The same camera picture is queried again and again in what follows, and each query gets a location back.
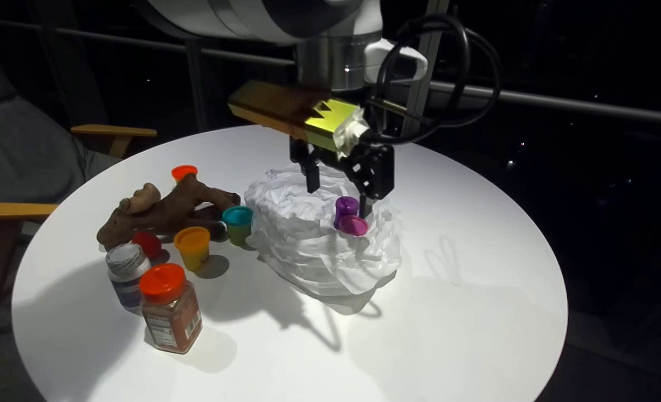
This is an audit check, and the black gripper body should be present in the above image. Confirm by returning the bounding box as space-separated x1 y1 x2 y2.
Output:
289 137 396 171

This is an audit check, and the purple lid dough tub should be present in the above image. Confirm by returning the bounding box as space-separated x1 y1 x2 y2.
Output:
333 195 365 233

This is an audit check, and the teal lid dough tub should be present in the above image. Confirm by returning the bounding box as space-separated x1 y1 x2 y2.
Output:
220 203 257 249

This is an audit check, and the yellow-orange lid dough tub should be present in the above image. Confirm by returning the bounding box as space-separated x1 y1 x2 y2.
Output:
173 224 215 276

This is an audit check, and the red lid spice jar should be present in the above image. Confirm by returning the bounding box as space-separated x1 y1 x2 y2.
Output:
137 261 206 355

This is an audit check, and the white lid supplement bottle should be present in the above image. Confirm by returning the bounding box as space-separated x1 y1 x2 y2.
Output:
105 242 154 315

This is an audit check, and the white plastic bag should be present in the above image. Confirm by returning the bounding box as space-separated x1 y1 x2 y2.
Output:
244 164 407 315

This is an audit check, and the red-orange lid dough tub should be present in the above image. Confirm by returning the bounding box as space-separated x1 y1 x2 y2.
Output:
171 164 202 186

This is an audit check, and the brown plush moose toy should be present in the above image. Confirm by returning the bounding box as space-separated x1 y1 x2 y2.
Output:
94 177 244 253

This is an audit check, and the red lid dough tub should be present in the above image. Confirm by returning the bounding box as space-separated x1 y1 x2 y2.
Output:
130 230 164 264

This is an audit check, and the grey chair cushion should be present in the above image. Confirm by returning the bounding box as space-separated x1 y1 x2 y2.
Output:
0 43 117 203

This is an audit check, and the wooden chair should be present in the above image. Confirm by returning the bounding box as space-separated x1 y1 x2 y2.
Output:
0 121 162 337

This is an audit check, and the orange green wrist camera box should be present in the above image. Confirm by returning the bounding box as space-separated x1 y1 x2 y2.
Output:
225 79 370 159

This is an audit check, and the grey window post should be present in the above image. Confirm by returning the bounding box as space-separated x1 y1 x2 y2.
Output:
401 0 452 143

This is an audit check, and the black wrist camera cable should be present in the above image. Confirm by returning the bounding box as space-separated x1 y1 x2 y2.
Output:
367 11 504 146

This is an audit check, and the grey horizontal window rail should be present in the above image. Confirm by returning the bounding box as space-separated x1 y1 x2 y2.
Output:
0 18 661 128

